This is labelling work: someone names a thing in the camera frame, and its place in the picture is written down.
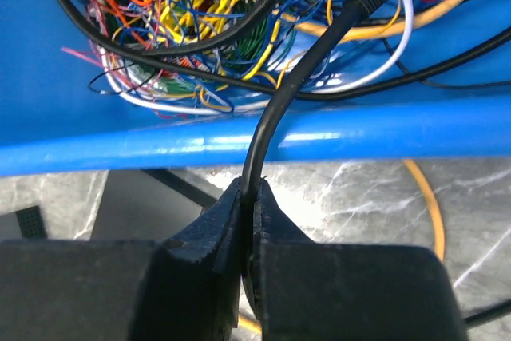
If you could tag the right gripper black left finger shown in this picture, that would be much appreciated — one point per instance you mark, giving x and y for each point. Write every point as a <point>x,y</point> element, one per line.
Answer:
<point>185,287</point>

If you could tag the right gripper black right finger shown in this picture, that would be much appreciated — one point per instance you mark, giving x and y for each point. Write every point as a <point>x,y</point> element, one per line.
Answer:
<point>303,290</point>

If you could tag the black network switch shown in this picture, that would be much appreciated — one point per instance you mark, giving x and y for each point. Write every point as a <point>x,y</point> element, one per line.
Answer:
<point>147,204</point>

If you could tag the blue plastic bin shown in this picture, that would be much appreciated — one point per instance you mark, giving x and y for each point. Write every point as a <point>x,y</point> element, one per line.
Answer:
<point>51,122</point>

